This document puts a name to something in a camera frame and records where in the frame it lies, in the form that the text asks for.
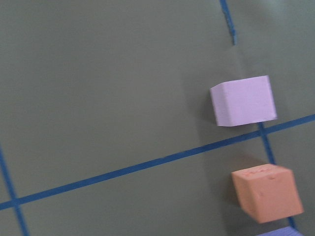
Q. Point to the pink foam block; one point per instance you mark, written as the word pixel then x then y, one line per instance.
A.
pixel 244 101

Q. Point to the brown paper table cover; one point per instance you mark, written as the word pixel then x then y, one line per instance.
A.
pixel 92 86

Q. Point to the orange foam block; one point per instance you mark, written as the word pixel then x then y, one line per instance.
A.
pixel 267 192

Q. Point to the purple foam block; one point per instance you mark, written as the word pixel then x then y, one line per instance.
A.
pixel 286 231

